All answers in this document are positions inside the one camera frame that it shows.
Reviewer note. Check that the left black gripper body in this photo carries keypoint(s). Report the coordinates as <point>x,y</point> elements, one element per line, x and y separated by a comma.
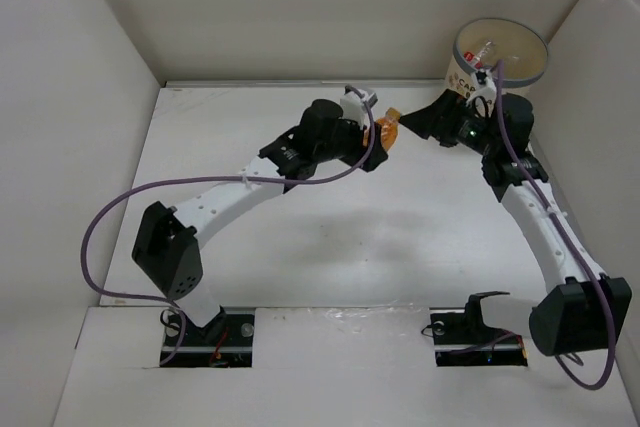
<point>346,146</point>

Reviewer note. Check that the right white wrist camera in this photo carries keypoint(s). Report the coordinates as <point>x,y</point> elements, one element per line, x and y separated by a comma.
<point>482,86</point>

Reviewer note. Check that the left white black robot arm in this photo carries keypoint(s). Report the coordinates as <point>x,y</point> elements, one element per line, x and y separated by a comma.
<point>169,240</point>

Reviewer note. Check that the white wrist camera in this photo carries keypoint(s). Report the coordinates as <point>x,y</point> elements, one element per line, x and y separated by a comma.
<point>482,86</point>
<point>355,102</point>

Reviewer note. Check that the orange bottle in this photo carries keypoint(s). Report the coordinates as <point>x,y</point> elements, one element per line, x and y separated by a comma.
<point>388,125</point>

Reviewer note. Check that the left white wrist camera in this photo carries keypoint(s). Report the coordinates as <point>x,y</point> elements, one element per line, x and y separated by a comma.
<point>355,102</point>

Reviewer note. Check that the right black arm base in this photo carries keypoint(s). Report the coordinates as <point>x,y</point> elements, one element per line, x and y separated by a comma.
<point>464,340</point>

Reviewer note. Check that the cream capybara bin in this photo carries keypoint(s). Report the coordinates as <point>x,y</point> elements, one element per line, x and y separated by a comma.
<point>512,36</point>

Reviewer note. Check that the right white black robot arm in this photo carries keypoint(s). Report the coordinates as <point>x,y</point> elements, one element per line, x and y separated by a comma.
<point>584,308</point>

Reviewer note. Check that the large clear plastic bottle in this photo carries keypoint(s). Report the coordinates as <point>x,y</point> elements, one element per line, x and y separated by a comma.
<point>510,60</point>

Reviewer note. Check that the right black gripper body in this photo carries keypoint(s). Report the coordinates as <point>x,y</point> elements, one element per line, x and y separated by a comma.
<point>474,133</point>

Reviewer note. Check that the clear bottle red label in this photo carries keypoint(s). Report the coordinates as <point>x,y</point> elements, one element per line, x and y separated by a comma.
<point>478,58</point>

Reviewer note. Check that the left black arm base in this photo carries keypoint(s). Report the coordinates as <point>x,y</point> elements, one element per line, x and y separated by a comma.
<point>226,343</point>

